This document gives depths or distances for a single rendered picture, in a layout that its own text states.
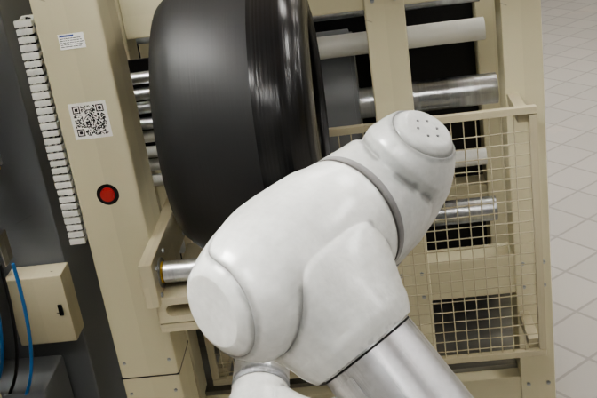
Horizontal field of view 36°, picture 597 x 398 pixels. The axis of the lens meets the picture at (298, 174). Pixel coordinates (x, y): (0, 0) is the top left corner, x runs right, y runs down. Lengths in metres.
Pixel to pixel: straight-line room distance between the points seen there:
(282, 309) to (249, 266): 0.05
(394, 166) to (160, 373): 1.28
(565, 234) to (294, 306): 3.09
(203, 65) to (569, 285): 2.14
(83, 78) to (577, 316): 2.03
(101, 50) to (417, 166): 1.02
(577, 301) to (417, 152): 2.53
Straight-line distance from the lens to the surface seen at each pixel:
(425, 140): 0.92
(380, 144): 0.92
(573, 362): 3.09
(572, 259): 3.67
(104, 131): 1.86
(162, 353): 2.07
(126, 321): 2.05
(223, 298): 0.81
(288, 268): 0.80
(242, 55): 1.63
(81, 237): 1.99
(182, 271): 1.87
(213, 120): 1.62
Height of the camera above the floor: 1.75
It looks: 22 degrees down
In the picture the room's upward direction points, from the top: 8 degrees counter-clockwise
